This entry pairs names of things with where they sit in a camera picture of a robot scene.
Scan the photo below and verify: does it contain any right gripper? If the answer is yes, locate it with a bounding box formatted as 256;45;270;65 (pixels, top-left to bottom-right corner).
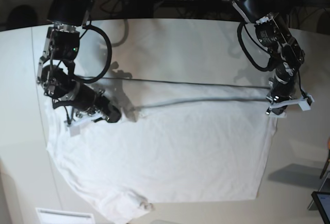
77;87;122;123

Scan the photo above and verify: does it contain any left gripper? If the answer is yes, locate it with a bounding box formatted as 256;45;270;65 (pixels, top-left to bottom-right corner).
267;82;295;115

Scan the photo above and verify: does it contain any white T-shirt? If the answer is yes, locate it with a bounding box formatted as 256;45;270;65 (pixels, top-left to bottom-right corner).
45;18;279;224

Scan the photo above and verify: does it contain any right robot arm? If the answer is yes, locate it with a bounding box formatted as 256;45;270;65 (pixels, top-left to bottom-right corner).
36;0;121;123

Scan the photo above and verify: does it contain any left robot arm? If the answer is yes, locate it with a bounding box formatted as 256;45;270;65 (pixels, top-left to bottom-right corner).
230;0;305;116

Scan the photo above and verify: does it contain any grey tablet stand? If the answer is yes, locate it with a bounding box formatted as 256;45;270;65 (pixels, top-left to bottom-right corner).
307;171;330;211

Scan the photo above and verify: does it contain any black tablet screen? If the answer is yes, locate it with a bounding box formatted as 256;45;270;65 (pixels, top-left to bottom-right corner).
311;192;329;224

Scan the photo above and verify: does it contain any white paper sheet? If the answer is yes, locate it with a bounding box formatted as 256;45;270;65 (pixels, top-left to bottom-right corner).
36;208;96;224

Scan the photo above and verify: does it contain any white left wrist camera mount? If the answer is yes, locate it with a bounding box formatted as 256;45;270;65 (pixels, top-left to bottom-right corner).
266;94;315;118

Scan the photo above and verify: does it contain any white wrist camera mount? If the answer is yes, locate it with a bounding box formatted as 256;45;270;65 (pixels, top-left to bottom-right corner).
65;113;106;137
266;94;315;118

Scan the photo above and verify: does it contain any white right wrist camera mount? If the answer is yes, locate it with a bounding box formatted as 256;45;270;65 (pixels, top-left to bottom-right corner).
65;113;106;137

